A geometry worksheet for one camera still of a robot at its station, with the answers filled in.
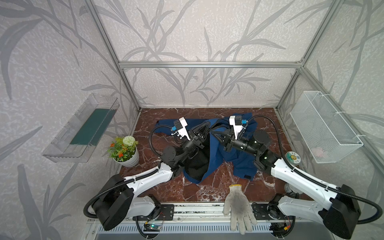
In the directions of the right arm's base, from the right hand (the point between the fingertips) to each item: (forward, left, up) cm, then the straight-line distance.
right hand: (214, 128), depth 64 cm
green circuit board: (-33, +28, -35) cm, 56 cm away
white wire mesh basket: (-5, -47, 0) cm, 47 cm away
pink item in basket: (-4, -52, -15) cm, 54 cm away
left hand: (-1, +1, +5) cm, 5 cm away
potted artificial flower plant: (-1, +47, -19) cm, 51 cm away
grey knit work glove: (-24, -12, -34) cm, 43 cm away
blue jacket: (-8, +1, -10) cm, 13 cm away
